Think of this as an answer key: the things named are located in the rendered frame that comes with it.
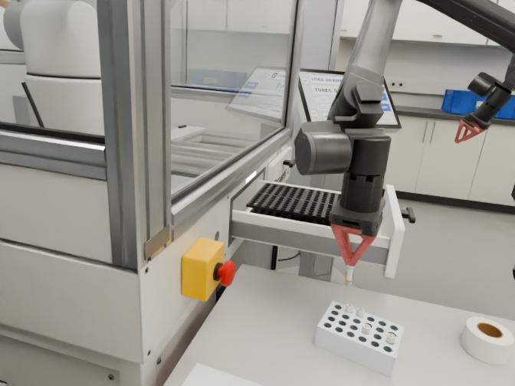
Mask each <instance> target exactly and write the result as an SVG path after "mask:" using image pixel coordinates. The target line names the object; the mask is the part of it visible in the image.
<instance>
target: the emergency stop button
mask: <svg viewBox="0 0 515 386"><path fill-rule="evenodd" d="M234 277H235V264H234V263H233V262H232V261H226V262H225V264H224V266H220V268H219V270H218V278H219V279H221V285H222V286H226V287H227V286H230V285H231V284H232V282H233V280H234Z"/></svg>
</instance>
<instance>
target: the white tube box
mask: <svg viewBox="0 0 515 386"><path fill-rule="evenodd" d="M356 310H357V309H355V308H353V312H352V313H347V312H346V305H344V304H342V303H338V302H336V301H332V302H331V304H330V306H329V307H328V309H327V310H326V312H325V313H324V315H323V317H322V319H321V320H320V321H319V323H318V325H317V329H316V334H315V339H314V345H316V346H318V347H320V348H323V349H325V350H327V351H329V352H332V353H334V354H336V355H339V356H341V357H343V358H346V359H348V360H350V361H353V362H355V363H357V364H359V365H362V366H364V367H366V368H369V369H371V370H373V371H376V372H378V373H380V374H382V375H385V376H387V377H390V378H391V377H392V373H393V369H394V366H395V361H396V358H397V354H398V351H399V346H400V343H401V340H402V334H403V331H404V328H405V327H404V326H402V325H399V324H396V323H394V322H390V321H388V320H386V319H382V318H380V317H378V316H374V315H372V314H369V313H367V312H364V315H363V317H362V318H359V317H358V316H356ZM363 324H368V325H370V327H371V328H370V332H369V334H368V335H364V334H362V325H363ZM388 333H392V334H393V335H395V341H394V344H393V345H390V344H388V343H387V342H386V336H387V334H388Z"/></svg>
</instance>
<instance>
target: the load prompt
mask: <svg viewBox="0 0 515 386"><path fill-rule="evenodd" d="M308 75H309V78H310V83H316V84H328V85H340V83H341V81H342V79H343V77H338V76H327V75H317V74H308Z"/></svg>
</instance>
